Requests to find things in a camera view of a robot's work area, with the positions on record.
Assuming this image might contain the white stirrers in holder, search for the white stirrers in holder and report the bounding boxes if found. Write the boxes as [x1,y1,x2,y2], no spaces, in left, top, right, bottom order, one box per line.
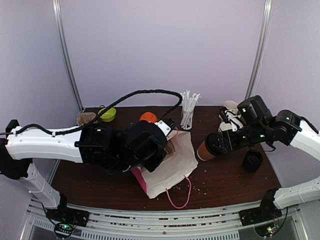
[180,90,202,131]

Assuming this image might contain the white ceramic mug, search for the white ceramic mug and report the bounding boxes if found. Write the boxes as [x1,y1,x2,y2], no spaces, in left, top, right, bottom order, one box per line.
[223,100,239,115]

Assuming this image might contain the stack of black lids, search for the stack of black lids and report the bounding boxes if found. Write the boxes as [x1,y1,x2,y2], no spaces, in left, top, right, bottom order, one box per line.
[242,150,263,173]

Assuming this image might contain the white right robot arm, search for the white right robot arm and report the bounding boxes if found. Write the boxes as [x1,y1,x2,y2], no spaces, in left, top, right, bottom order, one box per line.
[203,95,320,225]

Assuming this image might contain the stack of brown paper cups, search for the stack of brown paper cups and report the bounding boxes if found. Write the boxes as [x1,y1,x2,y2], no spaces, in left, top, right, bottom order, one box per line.
[218,122,233,132]

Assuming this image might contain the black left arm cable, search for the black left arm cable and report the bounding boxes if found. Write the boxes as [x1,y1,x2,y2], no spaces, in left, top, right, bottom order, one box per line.
[0,88,183,137]

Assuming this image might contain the brown paper coffee cup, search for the brown paper coffee cup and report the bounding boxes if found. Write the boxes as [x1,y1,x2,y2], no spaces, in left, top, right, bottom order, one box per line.
[196,140,216,162]

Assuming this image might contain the orange plastic bowl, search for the orange plastic bowl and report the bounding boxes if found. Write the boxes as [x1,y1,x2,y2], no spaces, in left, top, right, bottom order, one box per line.
[139,112,158,123]

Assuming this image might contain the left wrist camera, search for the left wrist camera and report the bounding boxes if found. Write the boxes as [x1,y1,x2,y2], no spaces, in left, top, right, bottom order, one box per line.
[154,118,176,137]

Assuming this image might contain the cardboard cup carrier stack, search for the cardboard cup carrier stack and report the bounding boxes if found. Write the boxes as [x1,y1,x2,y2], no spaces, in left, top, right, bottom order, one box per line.
[76,112,97,126]

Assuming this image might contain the left aluminium frame post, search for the left aluminium frame post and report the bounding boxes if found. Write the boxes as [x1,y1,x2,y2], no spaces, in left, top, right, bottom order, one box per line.
[52,0,84,112]

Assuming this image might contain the paper cakes bag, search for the paper cakes bag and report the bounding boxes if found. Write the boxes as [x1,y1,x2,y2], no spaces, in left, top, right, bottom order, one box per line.
[132,130,198,210]

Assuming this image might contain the aluminium frame post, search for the aluminium frame post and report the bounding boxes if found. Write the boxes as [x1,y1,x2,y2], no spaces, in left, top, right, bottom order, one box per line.
[245,0,274,99]
[52,0,84,112]

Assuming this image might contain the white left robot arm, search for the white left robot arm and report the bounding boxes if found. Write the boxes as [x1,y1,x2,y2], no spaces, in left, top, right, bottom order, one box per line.
[0,120,174,227]

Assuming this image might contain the right aluminium frame post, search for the right aluminium frame post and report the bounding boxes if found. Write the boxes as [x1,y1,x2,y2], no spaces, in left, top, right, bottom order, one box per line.
[245,0,274,99]

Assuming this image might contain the green plastic bowl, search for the green plastic bowl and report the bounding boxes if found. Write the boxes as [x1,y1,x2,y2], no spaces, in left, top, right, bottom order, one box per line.
[98,107,117,123]

